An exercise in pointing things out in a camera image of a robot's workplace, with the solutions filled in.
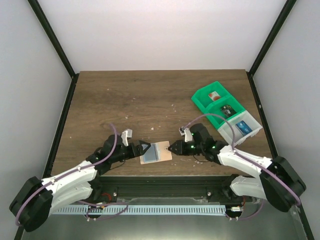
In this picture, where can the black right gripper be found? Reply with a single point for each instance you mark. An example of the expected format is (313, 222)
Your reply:
(182, 148)

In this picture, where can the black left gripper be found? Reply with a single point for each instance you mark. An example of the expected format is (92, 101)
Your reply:
(136, 149)

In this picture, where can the beige leather card holder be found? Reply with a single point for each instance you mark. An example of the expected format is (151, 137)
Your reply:
(158, 152)

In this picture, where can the black VIP card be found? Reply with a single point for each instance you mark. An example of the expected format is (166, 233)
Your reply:
(228, 111)

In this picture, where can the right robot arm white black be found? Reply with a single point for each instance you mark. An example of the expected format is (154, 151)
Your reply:
(270, 179)

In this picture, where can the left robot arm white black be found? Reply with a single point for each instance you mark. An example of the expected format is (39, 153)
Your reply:
(39, 198)

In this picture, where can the red white card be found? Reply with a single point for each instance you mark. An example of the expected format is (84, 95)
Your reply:
(214, 96)

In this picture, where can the blue card in bin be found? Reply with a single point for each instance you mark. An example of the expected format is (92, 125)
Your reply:
(243, 128)

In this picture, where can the green plastic bin far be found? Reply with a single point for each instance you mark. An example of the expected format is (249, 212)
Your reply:
(200, 97)

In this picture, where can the green plastic bin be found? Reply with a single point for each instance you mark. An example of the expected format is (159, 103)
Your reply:
(214, 108)
(200, 97)

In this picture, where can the green plastic bin middle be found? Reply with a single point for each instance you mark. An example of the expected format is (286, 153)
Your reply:
(214, 108)

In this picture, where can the white plastic bin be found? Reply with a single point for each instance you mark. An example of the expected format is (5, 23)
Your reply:
(226, 132)

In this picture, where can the metal sheet front panel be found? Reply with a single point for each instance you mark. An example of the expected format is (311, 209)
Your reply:
(268, 224)

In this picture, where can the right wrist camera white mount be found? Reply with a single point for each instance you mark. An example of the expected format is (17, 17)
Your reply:
(186, 133)

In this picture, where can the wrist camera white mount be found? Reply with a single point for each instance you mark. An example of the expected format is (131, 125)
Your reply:
(186, 133)
(126, 135)

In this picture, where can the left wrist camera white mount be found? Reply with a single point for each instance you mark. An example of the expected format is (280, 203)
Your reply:
(126, 135)

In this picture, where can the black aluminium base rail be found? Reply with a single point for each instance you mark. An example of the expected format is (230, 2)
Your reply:
(210, 188)

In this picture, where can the light blue slotted cable duct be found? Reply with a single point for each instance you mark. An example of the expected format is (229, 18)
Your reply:
(202, 210)

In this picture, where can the black frame side rail left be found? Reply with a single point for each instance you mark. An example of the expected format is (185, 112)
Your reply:
(60, 127)

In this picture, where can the black frame side rail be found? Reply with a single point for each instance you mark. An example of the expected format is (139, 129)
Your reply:
(60, 127)
(267, 131)

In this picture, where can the black frame side rail right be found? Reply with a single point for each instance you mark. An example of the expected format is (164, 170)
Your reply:
(267, 131)

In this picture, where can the black frame post left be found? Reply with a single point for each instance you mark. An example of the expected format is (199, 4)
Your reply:
(41, 16)

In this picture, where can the black frame post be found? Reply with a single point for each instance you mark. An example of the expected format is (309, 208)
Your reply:
(41, 16)
(279, 22)

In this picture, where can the black frame post right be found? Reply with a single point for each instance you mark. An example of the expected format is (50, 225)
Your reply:
(279, 22)

